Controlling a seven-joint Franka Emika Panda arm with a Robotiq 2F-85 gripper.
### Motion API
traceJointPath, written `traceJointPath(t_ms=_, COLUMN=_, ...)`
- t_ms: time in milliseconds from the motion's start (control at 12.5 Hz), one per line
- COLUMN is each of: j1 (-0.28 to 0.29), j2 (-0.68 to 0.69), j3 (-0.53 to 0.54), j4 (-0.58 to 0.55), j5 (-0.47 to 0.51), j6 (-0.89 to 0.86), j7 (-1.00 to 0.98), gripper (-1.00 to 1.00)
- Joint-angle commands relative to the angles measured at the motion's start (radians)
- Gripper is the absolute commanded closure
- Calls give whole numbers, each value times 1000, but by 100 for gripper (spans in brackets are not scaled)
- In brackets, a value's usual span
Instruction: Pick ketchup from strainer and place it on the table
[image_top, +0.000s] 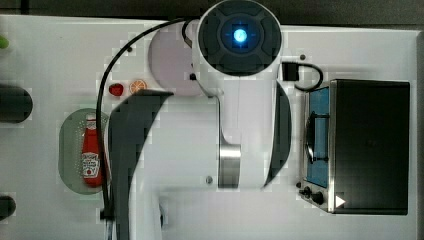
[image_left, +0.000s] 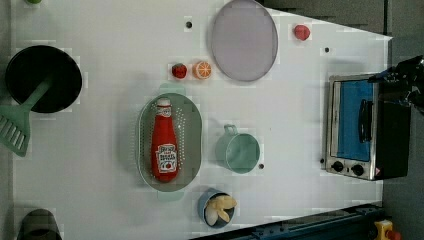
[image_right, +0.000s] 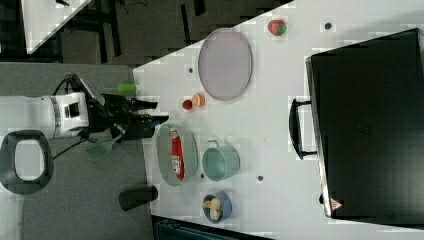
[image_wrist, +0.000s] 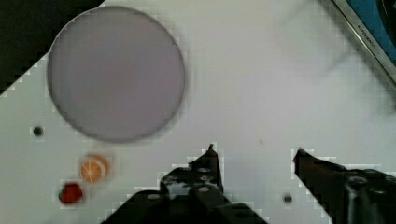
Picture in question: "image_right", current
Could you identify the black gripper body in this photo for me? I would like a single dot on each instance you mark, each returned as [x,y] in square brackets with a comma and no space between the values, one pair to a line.
[115,115]

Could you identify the green oval strainer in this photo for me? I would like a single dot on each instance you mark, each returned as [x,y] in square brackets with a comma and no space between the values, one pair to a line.
[164,145]

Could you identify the red strawberry toy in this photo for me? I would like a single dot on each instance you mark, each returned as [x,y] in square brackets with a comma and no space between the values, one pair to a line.
[277,27]

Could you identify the small red fruit toy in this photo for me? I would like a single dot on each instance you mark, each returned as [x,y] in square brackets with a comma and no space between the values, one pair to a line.
[187,105]

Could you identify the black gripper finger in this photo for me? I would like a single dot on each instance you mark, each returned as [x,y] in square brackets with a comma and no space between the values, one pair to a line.
[155,120]
[137,105]

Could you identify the green cylinder cup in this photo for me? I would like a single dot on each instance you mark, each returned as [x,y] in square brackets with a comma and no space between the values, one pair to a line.
[126,88]

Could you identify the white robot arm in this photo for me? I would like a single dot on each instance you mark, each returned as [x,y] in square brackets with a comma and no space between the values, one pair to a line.
[29,123]

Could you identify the yellow banana toy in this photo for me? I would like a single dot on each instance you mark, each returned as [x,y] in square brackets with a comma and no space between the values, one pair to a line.
[215,208]

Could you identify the white side table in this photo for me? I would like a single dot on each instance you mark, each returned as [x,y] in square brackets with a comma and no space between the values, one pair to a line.
[43,18]

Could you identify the grey round plate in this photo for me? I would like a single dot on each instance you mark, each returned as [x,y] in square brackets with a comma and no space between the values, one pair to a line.
[225,64]

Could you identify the red ketchup bottle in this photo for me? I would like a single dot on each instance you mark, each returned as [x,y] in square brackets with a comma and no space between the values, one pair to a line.
[177,158]

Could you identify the orange slice toy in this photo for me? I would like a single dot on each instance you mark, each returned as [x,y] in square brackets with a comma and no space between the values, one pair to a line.
[198,100]

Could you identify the blue bowl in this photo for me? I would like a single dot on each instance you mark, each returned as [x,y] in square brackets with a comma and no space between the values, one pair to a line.
[226,206]

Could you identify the black cylinder holder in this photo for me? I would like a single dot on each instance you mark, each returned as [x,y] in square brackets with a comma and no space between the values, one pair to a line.
[131,199]

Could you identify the dark teal crate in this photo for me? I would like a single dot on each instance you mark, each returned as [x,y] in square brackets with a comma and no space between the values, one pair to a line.
[173,230]

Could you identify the teal metal pot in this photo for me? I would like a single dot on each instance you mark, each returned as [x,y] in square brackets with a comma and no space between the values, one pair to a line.
[220,162]

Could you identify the green slotted spatula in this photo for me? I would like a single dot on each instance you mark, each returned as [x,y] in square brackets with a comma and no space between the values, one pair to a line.
[101,150]

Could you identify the black toaster oven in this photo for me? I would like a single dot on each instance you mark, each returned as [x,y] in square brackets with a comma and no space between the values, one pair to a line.
[368,111]

